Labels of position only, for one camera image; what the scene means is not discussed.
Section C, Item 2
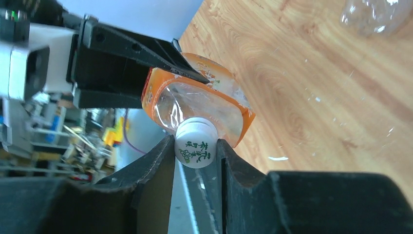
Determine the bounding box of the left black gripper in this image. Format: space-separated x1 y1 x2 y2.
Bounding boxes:
66 14 209 109

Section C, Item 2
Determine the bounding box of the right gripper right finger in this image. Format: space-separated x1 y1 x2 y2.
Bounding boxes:
217 140 413 234

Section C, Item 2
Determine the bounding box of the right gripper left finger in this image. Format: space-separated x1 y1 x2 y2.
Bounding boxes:
0 135 175 234

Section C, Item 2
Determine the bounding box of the orange label tea bottle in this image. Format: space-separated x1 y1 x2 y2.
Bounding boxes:
141 52 256 148

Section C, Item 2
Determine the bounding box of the white bottle cap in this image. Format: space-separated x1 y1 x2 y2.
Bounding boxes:
174 117 218 169

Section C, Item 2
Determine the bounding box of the red cap water bottle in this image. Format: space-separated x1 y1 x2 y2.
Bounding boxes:
339 0 413 36

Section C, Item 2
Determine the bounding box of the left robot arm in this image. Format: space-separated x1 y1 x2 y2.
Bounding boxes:
0 0 208 109

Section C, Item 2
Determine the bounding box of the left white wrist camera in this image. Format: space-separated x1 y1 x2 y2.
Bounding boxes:
0 23 77 101

